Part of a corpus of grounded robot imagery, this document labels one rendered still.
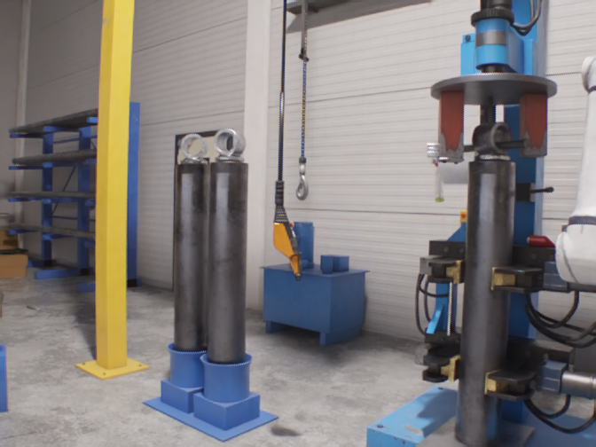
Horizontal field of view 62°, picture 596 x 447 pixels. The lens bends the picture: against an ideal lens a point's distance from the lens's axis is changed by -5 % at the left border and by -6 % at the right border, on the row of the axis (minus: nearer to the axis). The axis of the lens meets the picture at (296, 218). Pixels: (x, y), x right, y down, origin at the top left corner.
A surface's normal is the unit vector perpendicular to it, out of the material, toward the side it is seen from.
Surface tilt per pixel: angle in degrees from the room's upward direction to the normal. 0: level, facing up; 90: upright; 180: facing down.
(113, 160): 90
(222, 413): 90
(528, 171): 90
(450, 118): 90
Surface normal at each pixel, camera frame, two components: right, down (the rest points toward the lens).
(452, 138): -0.16, 0.03
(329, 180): -0.64, 0.01
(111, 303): 0.77, 0.04
